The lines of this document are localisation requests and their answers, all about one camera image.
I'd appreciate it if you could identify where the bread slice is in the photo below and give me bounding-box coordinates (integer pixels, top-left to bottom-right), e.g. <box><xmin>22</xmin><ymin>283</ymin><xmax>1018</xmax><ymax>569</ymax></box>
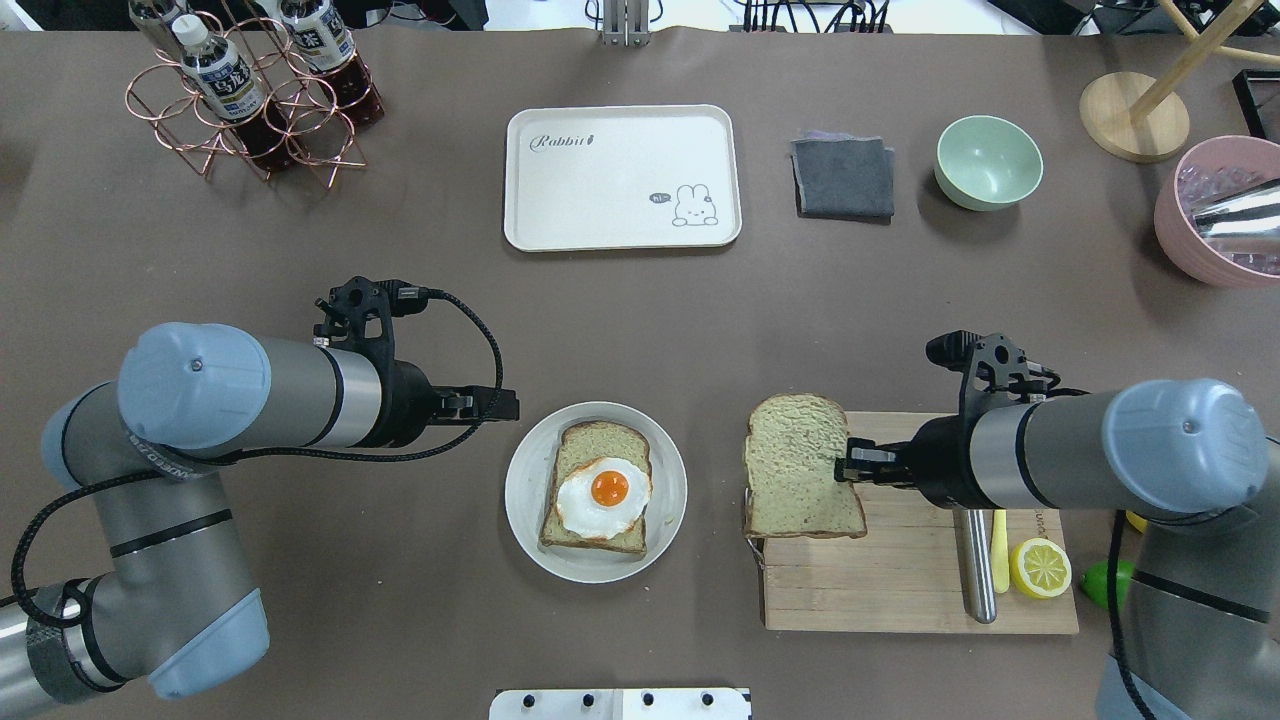
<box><xmin>742</xmin><ymin>393</ymin><xmax>868</xmax><ymax>539</ymax></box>
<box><xmin>539</xmin><ymin>421</ymin><xmax>653</xmax><ymax>555</ymax></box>

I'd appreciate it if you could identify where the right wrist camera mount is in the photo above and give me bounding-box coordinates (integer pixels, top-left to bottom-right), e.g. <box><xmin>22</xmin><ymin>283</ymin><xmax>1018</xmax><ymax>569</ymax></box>
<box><xmin>925</xmin><ymin>331</ymin><xmax>1061</xmax><ymax>419</ymax></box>

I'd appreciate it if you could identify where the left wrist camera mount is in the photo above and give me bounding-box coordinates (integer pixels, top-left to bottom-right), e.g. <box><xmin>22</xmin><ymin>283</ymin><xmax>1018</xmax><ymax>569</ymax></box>
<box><xmin>314</xmin><ymin>275</ymin><xmax>444</xmax><ymax>365</ymax></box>

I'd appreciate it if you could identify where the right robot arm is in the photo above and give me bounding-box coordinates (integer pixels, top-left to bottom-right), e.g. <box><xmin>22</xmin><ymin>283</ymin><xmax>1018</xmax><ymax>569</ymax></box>
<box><xmin>833</xmin><ymin>379</ymin><xmax>1279</xmax><ymax>719</ymax></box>

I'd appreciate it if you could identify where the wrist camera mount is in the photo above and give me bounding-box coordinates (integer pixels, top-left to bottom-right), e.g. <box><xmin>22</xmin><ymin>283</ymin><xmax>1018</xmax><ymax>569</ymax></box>
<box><xmin>925</xmin><ymin>331</ymin><xmax>1061</xmax><ymax>419</ymax></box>
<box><xmin>314</xmin><ymin>275</ymin><xmax>444</xmax><ymax>365</ymax></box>

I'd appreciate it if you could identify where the green lime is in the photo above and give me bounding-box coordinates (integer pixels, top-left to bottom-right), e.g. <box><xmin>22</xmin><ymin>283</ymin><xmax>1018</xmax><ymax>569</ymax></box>
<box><xmin>1078</xmin><ymin>559</ymin><xmax>1137</xmax><ymax>609</ymax></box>

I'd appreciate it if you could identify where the tea bottle front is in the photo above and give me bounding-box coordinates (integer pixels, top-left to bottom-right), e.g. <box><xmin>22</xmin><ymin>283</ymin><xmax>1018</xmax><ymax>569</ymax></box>
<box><xmin>172</xmin><ymin>14</ymin><xmax>294</xmax><ymax>173</ymax></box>

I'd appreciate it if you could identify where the grey folded cloth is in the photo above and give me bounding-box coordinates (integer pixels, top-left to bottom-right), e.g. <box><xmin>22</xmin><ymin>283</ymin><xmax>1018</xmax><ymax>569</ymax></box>
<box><xmin>791</xmin><ymin>132</ymin><xmax>895</xmax><ymax>222</ymax></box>

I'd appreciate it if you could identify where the white round plate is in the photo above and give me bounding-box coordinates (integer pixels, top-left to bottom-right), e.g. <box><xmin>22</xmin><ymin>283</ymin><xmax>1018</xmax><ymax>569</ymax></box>
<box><xmin>506</xmin><ymin>402</ymin><xmax>689</xmax><ymax>584</ymax></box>

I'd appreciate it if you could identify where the mint green bowl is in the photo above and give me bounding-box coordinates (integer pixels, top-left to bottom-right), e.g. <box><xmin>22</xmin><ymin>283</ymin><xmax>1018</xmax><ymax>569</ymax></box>
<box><xmin>934</xmin><ymin>115</ymin><xmax>1044</xmax><ymax>211</ymax></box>

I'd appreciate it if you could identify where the pink bowl with ice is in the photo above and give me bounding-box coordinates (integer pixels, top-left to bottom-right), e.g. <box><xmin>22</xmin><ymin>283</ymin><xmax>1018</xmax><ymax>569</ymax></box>
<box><xmin>1155</xmin><ymin>135</ymin><xmax>1279</xmax><ymax>288</ymax></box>

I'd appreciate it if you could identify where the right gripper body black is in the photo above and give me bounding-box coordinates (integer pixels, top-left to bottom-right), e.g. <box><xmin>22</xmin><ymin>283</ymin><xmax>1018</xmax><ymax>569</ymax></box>
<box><xmin>900</xmin><ymin>415</ymin><xmax>979</xmax><ymax>509</ymax></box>

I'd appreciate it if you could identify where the cream rabbit tray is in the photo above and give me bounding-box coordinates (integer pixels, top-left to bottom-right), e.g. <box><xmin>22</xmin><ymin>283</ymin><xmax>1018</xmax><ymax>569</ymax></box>
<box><xmin>503</xmin><ymin>104</ymin><xmax>742</xmax><ymax>252</ymax></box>

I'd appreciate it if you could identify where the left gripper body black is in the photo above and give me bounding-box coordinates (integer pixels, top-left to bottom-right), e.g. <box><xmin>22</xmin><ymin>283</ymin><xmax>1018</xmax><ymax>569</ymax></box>
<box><xmin>380</xmin><ymin>360</ymin><xmax>442</xmax><ymax>448</ymax></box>

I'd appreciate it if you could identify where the copper wire bottle rack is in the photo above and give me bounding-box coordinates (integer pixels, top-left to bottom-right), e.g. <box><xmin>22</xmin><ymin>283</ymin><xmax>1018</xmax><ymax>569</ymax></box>
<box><xmin>125</xmin><ymin>1</ymin><xmax>388</xmax><ymax>188</ymax></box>

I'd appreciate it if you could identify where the fried egg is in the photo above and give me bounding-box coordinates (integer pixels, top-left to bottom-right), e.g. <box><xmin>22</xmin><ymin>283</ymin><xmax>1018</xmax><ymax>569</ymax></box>
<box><xmin>550</xmin><ymin>457</ymin><xmax>652</xmax><ymax>541</ymax></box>

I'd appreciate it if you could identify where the bread slice under egg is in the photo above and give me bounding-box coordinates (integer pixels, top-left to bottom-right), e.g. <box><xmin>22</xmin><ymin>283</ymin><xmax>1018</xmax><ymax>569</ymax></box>
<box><xmin>539</xmin><ymin>421</ymin><xmax>653</xmax><ymax>555</ymax></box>

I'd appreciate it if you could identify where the aluminium frame post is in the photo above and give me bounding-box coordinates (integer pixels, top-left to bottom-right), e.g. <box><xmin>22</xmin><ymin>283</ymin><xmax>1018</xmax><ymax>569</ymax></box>
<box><xmin>596</xmin><ymin>0</ymin><xmax>652</xmax><ymax>47</ymax></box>

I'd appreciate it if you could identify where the metal ice scoop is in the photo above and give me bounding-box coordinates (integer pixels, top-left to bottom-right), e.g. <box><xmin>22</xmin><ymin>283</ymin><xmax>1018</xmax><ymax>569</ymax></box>
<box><xmin>1190</xmin><ymin>179</ymin><xmax>1279</xmax><ymax>254</ymax></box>

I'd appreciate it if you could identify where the half lemon slice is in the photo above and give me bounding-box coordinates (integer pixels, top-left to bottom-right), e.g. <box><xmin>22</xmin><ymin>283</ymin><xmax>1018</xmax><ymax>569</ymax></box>
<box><xmin>1009</xmin><ymin>537</ymin><xmax>1073</xmax><ymax>600</ymax></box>

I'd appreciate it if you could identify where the wooden mug tree stand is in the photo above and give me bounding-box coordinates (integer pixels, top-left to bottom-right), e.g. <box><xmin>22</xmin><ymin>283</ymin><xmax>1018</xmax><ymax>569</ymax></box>
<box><xmin>1079</xmin><ymin>1</ymin><xmax>1277</xmax><ymax>164</ymax></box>

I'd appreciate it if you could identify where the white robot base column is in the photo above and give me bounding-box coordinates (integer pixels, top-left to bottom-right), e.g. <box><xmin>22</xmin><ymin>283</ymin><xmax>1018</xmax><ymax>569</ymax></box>
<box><xmin>488</xmin><ymin>687</ymin><xmax>754</xmax><ymax>719</ymax></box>

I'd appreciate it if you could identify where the tea bottle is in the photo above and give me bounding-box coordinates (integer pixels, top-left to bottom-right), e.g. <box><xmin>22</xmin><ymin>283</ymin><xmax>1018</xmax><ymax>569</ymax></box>
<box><xmin>127</xmin><ymin>1</ymin><xmax>192</xmax><ymax>63</ymax></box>
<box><xmin>279</xmin><ymin>1</ymin><xmax>385</xmax><ymax>129</ymax></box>
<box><xmin>172</xmin><ymin>14</ymin><xmax>294</xmax><ymax>173</ymax></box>

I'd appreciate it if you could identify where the yellow plastic knife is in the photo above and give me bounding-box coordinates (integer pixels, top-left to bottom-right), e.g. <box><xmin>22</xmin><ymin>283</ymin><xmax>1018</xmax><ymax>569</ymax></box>
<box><xmin>989</xmin><ymin>509</ymin><xmax>1011</xmax><ymax>594</ymax></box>

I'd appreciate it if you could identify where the tea bottle back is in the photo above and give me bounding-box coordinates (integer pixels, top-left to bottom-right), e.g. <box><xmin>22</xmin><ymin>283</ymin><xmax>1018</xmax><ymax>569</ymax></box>
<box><xmin>127</xmin><ymin>1</ymin><xmax>192</xmax><ymax>63</ymax></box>

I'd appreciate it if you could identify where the tea bottle middle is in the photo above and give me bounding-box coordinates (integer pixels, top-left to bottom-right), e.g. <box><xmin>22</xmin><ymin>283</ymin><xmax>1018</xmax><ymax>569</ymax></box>
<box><xmin>279</xmin><ymin>1</ymin><xmax>385</xmax><ymax>129</ymax></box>

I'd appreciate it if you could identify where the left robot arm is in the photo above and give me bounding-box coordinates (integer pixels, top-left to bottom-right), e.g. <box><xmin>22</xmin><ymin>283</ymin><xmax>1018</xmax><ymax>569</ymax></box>
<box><xmin>3</xmin><ymin>323</ymin><xmax>518</xmax><ymax>719</ymax></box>

